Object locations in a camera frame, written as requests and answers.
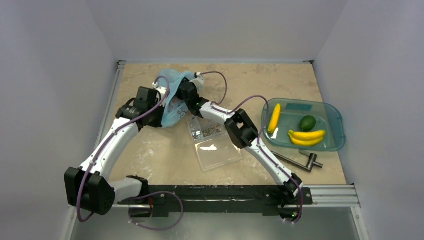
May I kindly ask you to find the light blue plastic bag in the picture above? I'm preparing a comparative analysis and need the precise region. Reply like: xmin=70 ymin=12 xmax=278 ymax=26
xmin=157 ymin=68 xmax=195 ymax=128

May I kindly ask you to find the yellow fake squash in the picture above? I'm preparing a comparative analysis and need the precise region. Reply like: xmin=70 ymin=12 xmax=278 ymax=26
xmin=267 ymin=103 xmax=281 ymax=134

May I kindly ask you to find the yellow fake banana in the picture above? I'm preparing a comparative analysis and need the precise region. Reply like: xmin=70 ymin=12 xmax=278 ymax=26
xmin=288 ymin=130 xmax=327 ymax=147

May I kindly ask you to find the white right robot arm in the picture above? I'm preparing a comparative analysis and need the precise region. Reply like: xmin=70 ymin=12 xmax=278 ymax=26
xmin=176 ymin=81 xmax=304 ymax=208

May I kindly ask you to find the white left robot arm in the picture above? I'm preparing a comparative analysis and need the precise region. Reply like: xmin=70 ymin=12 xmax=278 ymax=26
xmin=64 ymin=85 xmax=169 ymax=216

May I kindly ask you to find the green fake lime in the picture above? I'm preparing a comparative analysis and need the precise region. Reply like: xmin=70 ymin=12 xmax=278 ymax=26
xmin=299 ymin=115 xmax=317 ymax=132

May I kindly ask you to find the clear plastic screw box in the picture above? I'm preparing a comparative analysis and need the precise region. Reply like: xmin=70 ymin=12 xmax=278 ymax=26
xmin=186 ymin=115 xmax=243 ymax=172

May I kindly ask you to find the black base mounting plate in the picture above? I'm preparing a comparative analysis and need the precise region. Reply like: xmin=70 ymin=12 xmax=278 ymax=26
xmin=117 ymin=185 xmax=313 ymax=219

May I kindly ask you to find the teal plastic tray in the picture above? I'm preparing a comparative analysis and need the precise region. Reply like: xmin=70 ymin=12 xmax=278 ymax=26
xmin=262 ymin=98 xmax=346 ymax=152

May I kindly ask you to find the dark metal crank tool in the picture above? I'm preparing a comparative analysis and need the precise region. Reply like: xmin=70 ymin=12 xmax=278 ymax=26
xmin=270 ymin=149 xmax=324 ymax=173

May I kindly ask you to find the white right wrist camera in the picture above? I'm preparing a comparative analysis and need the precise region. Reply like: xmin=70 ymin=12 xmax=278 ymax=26
xmin=190 ymin=72 xmax=205 ymax=90

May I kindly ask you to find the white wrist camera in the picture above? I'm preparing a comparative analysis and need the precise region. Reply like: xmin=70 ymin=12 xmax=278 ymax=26
xmin=152 ymin=83 xmax=169 ymax=107
xmin=190 ymin=72 xmax=205 ymax=90

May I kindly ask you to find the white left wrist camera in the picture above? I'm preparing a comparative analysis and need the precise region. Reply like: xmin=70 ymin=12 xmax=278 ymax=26
xmin=152 ymin=83 xmax=169 ymax=107

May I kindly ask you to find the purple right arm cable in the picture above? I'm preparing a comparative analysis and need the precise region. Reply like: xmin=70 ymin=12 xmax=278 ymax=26
xmin=195 ymin=71 xmax=304 ymax=225

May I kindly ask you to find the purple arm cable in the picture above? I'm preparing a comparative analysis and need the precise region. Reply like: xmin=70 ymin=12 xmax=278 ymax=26
xmin=76 ymin=75 xmax=184 ymax=232
xmin=195 ymin=71 xmax=304 ymax=225

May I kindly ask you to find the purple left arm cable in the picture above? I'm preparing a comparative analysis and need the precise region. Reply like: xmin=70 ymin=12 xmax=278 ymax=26
xmin=76 ymin=75 xmax=184 ymax=232

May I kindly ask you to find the aluminium frame rail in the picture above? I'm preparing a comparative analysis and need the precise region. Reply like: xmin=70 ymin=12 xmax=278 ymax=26
xmin=111 ymin=185 xmax=359 ymax=209

